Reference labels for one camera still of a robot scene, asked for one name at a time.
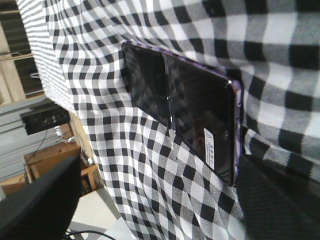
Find black white checkered bed sheet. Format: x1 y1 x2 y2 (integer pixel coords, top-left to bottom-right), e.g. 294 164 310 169
17 0 320 240

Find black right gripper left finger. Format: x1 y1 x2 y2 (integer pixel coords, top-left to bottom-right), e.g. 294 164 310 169
0 156 82 240

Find black box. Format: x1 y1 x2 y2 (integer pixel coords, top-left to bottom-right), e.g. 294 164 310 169
20 106 71 135

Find wooden rack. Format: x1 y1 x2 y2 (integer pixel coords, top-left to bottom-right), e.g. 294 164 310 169
0 142 98 196

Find black foldable phone purple case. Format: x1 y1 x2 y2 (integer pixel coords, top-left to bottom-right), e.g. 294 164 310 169
122 41 243 187

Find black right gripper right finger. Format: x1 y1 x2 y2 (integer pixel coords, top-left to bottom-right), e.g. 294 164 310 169
236 155 320 240

